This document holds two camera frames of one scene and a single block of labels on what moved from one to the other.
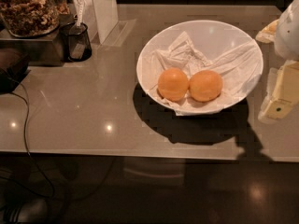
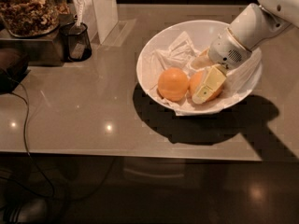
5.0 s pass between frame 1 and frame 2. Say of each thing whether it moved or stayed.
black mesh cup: stayed
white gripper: moved
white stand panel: stayed
